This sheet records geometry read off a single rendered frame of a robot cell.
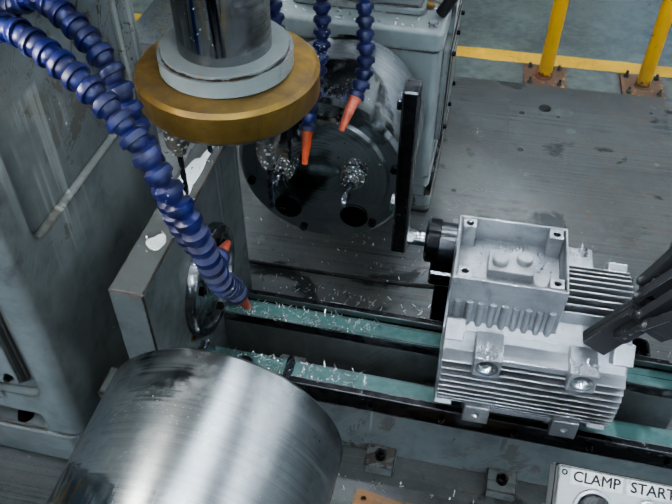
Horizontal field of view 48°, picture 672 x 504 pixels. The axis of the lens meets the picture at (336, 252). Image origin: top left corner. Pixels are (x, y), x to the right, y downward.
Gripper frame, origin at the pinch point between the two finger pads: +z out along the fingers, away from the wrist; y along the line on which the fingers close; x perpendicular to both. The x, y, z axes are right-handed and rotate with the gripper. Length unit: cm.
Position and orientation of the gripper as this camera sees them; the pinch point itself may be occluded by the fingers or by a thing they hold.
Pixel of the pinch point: (617, 328)
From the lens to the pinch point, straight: 83.4
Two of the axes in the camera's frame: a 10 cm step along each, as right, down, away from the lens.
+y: -2.2, 6.9, -6.9
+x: 8.4, 4.9, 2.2
